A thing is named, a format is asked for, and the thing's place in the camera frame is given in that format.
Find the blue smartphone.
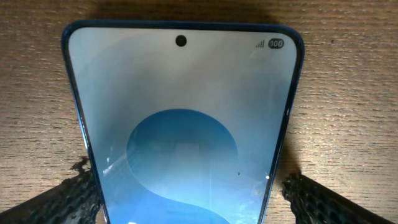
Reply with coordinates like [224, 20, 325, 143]
[61, 20, 305, 224]

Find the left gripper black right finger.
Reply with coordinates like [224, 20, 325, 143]
[282, 172, 393, 224]

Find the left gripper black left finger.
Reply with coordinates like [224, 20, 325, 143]
[1, 157, 101, 224]

